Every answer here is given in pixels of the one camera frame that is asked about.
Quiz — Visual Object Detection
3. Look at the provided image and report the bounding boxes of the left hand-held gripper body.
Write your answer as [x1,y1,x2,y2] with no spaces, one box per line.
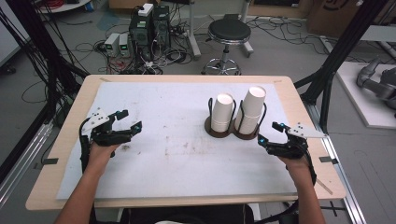
[81,106,134,147]

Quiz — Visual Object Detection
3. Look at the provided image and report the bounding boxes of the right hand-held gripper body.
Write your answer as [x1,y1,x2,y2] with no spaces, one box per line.
[264,121,327,161]

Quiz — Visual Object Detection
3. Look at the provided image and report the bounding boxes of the black wire cup holder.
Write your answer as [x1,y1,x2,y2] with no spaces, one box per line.
[232,99,268,141]
[204,97,238,139]

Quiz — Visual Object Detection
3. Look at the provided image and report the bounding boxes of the tall stack of white cups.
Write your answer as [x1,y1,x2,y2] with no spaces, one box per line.
[234,85,267,135]

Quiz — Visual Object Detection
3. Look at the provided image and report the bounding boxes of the short stack of white cups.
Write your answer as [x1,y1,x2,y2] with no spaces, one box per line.
[210,92,234,133]

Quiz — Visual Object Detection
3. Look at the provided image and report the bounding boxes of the person's right hand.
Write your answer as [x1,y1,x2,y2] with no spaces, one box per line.
[277,153,313,185]

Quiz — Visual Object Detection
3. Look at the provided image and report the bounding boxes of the person's left hand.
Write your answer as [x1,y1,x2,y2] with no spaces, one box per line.
[88,141,123,172]

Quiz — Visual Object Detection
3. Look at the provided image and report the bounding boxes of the tan tape strip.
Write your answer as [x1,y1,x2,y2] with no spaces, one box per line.
[311,173,333,196]

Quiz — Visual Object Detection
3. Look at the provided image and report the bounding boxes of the white table mat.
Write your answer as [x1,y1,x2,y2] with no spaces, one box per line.
[55,81,312,201]

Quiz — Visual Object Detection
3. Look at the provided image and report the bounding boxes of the grey power supply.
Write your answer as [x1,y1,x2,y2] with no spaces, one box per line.
[118,33,132,58]
[104,33,121,58]

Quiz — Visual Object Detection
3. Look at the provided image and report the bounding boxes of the black tape cross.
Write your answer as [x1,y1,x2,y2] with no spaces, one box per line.
[319,200,347,217]

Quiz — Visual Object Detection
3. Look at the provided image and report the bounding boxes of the black computer tower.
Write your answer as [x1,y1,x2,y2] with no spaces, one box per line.
[128,11,154,62]
[151,5,172,51]

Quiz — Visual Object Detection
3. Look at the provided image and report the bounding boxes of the white floor board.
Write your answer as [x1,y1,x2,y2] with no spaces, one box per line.
[335,61,396,131]

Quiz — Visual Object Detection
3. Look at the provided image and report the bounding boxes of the white desk leg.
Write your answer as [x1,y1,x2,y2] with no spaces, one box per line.
[238,0,255,59]
[186,0,203,61]

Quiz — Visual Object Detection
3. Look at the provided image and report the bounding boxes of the person's dark clothing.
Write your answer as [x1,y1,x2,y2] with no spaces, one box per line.
[120,203,255,224]

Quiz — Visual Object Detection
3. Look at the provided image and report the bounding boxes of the white box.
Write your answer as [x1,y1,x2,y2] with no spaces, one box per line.
[137,3,155,18]

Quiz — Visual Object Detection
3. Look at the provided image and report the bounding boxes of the black round stool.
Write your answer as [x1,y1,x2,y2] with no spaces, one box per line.
[201,18,252,76]

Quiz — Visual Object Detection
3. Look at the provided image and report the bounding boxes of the white round table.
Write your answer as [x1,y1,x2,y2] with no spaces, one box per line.
[36,0,92,14]

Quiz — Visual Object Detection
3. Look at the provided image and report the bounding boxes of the cardboard box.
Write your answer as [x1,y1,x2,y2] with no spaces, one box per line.
[305,0,376,39]

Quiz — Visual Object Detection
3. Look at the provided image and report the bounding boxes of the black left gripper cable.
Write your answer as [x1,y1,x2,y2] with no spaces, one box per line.
[78,117,94,175]

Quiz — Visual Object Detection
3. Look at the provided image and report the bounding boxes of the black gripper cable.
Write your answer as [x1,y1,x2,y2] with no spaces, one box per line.
[255,146,318,224]
[78,117,94,175]

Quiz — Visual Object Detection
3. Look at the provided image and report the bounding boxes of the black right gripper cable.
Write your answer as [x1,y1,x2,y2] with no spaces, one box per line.
[255,146,318,224]

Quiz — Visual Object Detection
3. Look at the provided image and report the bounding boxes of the aluminium rail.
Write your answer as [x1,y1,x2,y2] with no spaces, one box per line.
[304,102,368,224]
[0,120,54,208]

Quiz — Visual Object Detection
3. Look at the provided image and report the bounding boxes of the tangle of cables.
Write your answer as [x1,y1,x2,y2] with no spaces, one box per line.
[92,18,195,76]

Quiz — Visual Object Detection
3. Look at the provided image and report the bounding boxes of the black floor cables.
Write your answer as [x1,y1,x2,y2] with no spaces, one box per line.
[248,15,354,61]

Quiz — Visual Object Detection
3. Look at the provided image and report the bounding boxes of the black frame post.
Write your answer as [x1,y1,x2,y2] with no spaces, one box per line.
[5,0,90,94]
[293,0,390,135]

